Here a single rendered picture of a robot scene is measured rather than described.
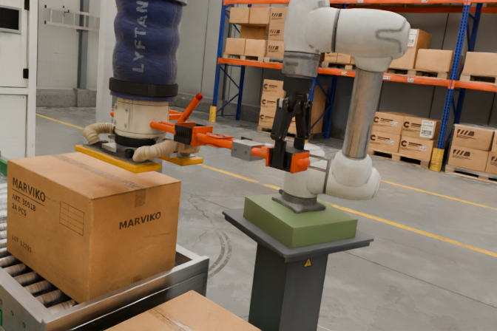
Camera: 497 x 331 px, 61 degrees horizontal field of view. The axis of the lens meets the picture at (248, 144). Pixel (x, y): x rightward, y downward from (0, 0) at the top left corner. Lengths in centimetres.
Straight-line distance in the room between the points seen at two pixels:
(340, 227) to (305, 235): 19
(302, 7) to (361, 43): 16
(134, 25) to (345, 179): 100
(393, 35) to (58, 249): 132
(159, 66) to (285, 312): 118
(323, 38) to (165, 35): 56
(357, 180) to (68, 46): 1021
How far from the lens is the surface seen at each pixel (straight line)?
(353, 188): 179
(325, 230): 177
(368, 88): 163
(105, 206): 150
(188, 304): 167
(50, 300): 173
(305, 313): 206
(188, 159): 144
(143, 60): 137
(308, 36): 102
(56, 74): 1136
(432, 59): 829
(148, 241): 168
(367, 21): 102
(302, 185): 181
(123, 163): 134
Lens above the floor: 141
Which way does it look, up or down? 10 degrees down
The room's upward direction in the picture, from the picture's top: 6 degrees clockwise
